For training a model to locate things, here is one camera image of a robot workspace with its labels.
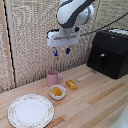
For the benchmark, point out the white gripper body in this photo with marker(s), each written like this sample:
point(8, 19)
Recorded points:
point(63, 38)

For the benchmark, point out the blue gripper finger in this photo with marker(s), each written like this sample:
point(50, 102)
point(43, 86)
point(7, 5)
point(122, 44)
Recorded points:
point(55, 52)
point(68, 50)

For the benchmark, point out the black air fryer drawer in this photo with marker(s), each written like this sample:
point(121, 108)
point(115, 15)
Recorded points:
point(101, 61)

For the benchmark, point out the small white bowl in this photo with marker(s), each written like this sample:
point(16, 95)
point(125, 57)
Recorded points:
point(57, 96)

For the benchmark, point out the wide woven screen panel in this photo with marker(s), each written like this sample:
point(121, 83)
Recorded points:
point(33, 40)

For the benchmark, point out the pink mug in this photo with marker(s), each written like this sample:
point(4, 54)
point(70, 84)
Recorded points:
point(52, 78)

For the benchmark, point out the orange bread block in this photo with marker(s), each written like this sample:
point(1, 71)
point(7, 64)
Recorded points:
point(71, 84)

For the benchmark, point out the yellow food piece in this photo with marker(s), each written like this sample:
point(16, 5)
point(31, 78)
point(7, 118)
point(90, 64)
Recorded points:
point(56, 91)

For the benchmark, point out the white flat object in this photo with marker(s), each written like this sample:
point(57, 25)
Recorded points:
point(119, 31)

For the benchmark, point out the floral rimmed white plate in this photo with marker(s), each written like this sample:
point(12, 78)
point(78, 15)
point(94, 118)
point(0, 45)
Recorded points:
point(30, 111)

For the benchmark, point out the wooden post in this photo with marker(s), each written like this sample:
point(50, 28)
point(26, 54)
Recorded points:
point(7, 43)

